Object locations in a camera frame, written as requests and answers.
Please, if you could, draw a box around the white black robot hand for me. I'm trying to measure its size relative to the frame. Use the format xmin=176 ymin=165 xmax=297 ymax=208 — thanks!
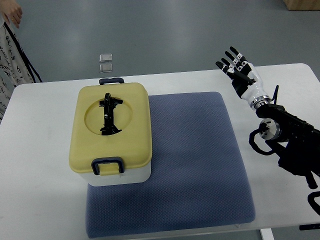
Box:
xmin=215 ymin=46 xmax=271 ymax=111

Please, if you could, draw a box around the yellow storage box lid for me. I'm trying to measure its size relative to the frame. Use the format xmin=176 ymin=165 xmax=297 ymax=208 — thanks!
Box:
xmin=69 ymin=82 xmax=152 ymax=176

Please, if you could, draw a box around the upper clear floor tile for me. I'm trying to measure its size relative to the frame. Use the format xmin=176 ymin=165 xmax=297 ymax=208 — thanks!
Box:
xmin=99 ymin=53 xmax=113 ymax=63

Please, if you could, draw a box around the cardboard box corner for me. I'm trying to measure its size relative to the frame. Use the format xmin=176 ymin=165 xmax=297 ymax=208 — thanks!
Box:
xmin=283 ymin=0 xmax=320 ymax=11

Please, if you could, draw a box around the bystander human hand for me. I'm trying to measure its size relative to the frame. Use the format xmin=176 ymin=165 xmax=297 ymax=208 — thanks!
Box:
xmin=0 ymin=0 xmax=23 ymax=29

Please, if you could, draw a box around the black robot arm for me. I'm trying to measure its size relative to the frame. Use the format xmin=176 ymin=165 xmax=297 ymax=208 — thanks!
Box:
xmin=248 ymin=99 xmax=320 ymax=190

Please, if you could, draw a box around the black table clamp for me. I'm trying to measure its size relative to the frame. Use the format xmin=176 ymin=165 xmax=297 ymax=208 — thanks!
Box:
xmin=299 ymin=223 xmax=320 ymax=231

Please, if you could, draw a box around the white storage box base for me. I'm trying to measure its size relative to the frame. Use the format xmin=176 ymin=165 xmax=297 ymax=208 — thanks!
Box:
xmin=79 ymin=157 xmax=151 ymax=187

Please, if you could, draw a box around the blue grey cushion mat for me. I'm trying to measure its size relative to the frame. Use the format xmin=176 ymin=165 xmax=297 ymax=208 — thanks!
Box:
xmin=86 ymin=92 xmax=256 ymax=238

